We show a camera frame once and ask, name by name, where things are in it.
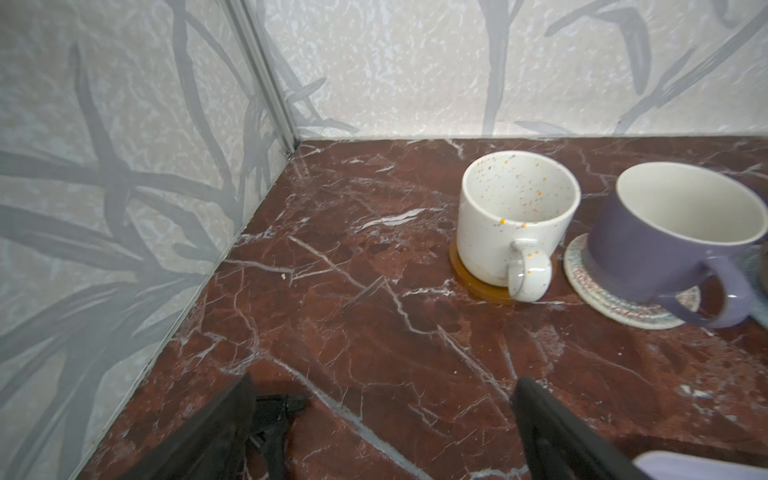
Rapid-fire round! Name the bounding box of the white speckled mug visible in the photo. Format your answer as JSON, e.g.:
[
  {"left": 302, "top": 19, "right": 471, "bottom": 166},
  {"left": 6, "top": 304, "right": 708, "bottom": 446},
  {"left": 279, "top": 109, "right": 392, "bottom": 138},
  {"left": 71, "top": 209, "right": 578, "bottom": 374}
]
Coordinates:
[{"left": 456, "top": 151, "right": 581, "bottom": 303}]

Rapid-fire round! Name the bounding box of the lilac plastic tray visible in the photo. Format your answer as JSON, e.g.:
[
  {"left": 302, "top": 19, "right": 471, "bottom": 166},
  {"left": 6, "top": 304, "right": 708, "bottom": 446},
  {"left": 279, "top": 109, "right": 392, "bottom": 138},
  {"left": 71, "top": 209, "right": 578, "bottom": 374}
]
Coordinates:
[{"left": 633, "top": 451, "right": 768, "bottom": 480}]

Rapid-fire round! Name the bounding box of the grey-blue woven coaster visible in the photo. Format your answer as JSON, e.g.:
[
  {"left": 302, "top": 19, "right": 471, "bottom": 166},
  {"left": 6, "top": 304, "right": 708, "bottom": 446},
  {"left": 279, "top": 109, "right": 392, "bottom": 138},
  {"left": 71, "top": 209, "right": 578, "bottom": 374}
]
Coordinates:
[{"left": 738, "top": 245, "right": 767, "bottom": 330}]

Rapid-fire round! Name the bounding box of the brown wooden coaster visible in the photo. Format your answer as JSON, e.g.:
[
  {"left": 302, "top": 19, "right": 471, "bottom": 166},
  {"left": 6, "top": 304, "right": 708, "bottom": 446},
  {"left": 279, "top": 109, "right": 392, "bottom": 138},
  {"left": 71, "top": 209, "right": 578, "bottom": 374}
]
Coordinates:
[{"left": 449, "top": 237, "right": 515, "bottom": 305}]

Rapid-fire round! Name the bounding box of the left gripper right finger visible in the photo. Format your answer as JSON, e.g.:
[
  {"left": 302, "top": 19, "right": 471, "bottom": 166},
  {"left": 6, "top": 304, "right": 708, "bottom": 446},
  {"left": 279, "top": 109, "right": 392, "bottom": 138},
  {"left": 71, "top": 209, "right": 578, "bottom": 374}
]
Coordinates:
[{"left": 512, "top": 378, "right": 648, "bottom": 480}]

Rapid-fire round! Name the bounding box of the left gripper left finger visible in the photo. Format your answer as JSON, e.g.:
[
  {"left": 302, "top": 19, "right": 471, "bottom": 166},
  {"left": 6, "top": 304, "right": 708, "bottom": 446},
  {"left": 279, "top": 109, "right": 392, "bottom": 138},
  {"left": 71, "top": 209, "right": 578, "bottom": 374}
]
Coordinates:
[{"left": 121, "top": 374, "right": 255, "bottom": 479}]

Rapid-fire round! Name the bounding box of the lilac mug white inside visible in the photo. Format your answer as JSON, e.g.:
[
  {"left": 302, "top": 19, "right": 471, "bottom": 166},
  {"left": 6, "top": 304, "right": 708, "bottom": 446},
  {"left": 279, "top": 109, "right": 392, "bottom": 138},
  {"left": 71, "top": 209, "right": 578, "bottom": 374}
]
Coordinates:
[{"left": 585, "top": 162, "right": 767, "bottom": 329}]

